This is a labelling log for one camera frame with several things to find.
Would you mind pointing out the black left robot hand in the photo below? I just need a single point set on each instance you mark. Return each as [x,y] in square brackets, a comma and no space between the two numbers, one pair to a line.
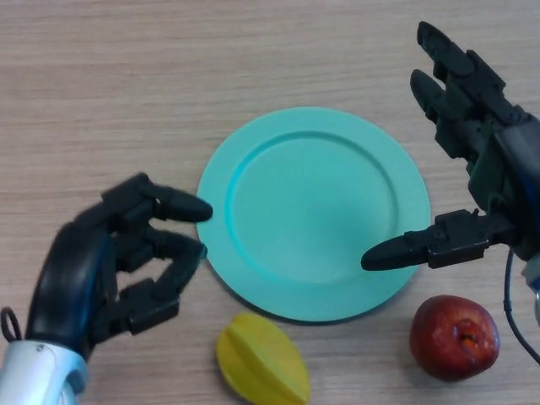
[63,287]

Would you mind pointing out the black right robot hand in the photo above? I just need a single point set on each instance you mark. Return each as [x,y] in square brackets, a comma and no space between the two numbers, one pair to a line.
[510,173]

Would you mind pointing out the yellow starfruit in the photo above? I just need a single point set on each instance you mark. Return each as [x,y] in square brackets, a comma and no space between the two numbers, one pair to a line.
[261,363]

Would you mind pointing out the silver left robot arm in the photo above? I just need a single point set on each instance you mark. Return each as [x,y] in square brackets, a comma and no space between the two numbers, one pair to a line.
[34,375]

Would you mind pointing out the green round plate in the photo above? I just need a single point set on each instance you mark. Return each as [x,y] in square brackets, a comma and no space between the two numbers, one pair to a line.
[314,215]

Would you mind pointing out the red apple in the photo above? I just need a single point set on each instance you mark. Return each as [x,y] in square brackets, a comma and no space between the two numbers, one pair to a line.
[449,337]

